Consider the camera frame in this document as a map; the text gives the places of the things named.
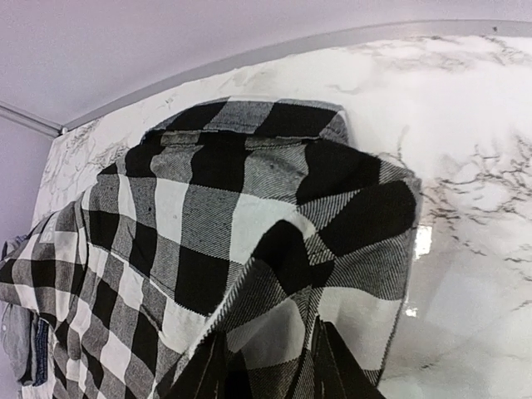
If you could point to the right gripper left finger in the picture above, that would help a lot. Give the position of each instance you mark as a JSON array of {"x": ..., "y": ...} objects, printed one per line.
[{"x": 205, "y": 374}]

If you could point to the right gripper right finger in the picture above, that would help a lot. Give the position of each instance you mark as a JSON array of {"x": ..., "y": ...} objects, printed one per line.
[{"x": 337, "y": 374}]

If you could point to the black white plaid shirt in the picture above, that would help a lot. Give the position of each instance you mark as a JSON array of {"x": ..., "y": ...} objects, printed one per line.
[{"x": 247, "y": 218}]

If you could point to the folded blue checked shirt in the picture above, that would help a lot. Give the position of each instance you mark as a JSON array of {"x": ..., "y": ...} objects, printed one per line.
[{"x": 41, "y": 342}]

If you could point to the folded grey shirt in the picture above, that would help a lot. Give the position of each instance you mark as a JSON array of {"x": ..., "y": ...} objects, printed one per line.
[{"x": 18, "y": 332}]

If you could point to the left wall metal profile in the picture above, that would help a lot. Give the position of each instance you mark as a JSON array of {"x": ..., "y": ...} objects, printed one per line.
[{"x": 35, "y": 123}]

